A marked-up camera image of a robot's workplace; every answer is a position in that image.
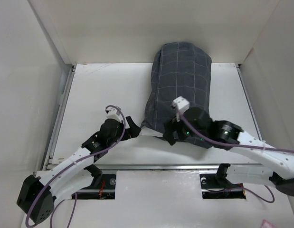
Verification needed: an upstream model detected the white pillow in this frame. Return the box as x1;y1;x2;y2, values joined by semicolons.
140;126;163;138

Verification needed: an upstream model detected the dark grey checked pillowcase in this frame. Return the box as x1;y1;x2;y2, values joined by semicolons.
141;42;212;134

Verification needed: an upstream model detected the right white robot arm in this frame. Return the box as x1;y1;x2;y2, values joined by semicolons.
163;107;294;197

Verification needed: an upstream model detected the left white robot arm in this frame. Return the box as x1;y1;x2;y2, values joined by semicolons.
16;116;141;228

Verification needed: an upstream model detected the pink object at corner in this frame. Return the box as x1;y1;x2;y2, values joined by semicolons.
261;219;276;228

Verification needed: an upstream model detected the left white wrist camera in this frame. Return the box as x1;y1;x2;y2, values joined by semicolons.
105;106;123;123

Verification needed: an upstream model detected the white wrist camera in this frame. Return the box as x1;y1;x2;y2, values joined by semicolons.
105;106;123;123
171;96;190;122

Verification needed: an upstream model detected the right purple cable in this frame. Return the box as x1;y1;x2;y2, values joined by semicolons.
174;105;294;203

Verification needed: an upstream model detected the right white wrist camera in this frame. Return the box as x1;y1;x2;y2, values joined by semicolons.
171;96;190;122

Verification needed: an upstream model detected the aluminium rail at table front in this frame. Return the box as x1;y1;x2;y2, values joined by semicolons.
46;162;271;171

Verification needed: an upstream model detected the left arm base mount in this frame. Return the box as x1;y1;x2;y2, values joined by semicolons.
77;165;117;200

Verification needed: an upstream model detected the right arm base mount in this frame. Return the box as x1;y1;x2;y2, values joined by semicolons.
199;163;246;200

